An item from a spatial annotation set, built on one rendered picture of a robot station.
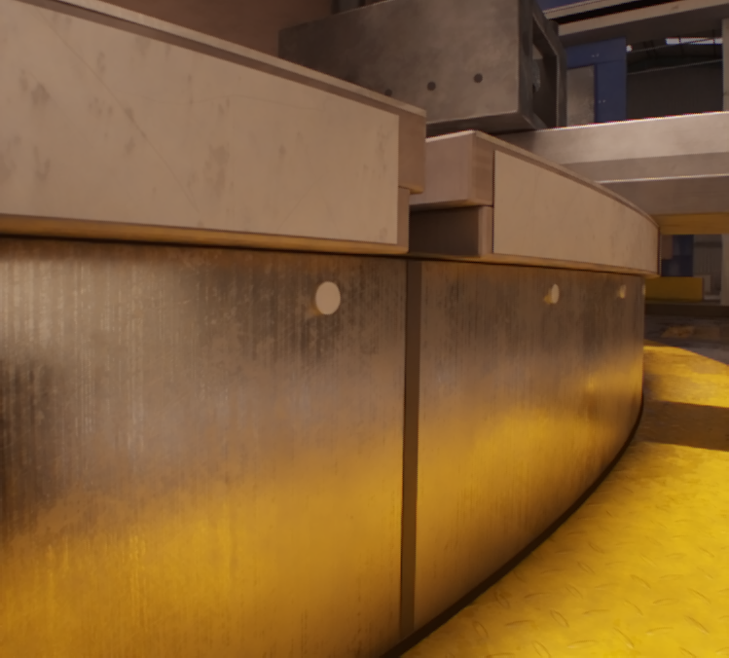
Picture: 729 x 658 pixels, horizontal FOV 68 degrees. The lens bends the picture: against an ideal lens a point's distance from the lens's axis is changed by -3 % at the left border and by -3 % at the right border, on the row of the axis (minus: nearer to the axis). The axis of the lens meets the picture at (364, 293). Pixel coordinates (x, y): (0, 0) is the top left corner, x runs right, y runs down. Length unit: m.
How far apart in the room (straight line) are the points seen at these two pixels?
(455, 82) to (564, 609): 0.70
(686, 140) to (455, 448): 0.63
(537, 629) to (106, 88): 0.38
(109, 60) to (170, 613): 0.21
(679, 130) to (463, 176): 0.60
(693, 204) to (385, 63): 0.50
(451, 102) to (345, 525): 0.69
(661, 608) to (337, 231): 0.35
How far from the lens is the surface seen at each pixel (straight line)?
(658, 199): 0.82
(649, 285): 8.54
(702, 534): 0.60
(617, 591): 0.48
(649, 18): 5.23
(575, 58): 5.38
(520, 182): 0.39
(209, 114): 0.22
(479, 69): 0.89
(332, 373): 0.28
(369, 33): 1.00
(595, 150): 0.90
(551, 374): 0.51
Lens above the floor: 0.22
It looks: 1 degrees down
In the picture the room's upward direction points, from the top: 1 degrees clockwise
